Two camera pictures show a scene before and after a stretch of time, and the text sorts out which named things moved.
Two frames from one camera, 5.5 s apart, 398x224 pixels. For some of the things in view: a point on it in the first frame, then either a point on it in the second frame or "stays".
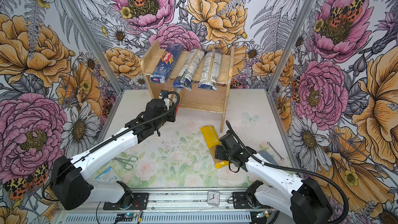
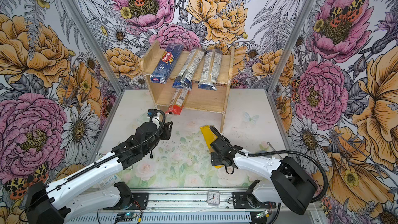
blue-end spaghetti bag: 209,76 stays
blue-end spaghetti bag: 183,80 stays
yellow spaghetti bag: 211,139 stays
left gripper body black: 171,117 -> 152,144
